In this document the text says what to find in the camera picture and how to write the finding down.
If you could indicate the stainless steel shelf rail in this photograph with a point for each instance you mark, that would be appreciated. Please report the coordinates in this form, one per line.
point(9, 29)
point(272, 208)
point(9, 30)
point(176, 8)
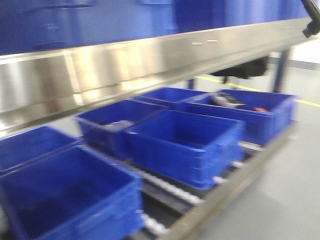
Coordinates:
point(43, 86)

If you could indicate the blue crate front left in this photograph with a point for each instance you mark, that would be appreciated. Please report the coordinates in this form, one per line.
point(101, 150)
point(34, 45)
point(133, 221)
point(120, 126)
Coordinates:
point(76, 194)

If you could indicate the blue crate centre back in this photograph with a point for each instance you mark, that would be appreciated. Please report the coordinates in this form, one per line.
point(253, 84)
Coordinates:
point(104, 127)

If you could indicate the blue crate centre front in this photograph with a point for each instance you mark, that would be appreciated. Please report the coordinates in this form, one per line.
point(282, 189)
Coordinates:
point(189, 148)

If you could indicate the dark blue crate upper right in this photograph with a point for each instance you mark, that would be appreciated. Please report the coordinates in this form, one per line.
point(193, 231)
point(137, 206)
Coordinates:
point(38, 25)

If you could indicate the blue crate left back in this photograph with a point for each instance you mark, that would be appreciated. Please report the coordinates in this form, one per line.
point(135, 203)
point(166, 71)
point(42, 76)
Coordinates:
point(25, 147)

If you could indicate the black bag under shelf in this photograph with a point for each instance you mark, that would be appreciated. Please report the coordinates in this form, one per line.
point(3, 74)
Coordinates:
point(254, 68)

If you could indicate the blue crate far back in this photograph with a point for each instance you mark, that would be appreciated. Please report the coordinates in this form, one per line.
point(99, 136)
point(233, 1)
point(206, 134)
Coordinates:
point(169, 96)

